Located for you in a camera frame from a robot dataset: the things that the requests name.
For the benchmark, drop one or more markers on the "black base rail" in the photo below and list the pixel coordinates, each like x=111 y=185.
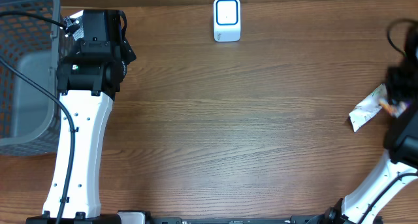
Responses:
x=146 y=218

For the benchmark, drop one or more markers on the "grey plastic mesh basket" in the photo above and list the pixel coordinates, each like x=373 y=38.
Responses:
x=30 y=121

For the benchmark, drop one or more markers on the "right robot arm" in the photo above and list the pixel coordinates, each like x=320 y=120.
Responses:
x=398 y=165

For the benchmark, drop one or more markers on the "white barcode scanner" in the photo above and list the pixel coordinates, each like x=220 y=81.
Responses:
x=227 y=20

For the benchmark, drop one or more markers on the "small orange box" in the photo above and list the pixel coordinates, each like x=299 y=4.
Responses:
x=395 y=110

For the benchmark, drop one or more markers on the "white floral tube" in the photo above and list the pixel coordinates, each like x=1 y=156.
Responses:
x=367 y=108

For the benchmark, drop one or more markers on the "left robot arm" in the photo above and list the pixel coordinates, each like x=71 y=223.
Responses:
x=88 y=78

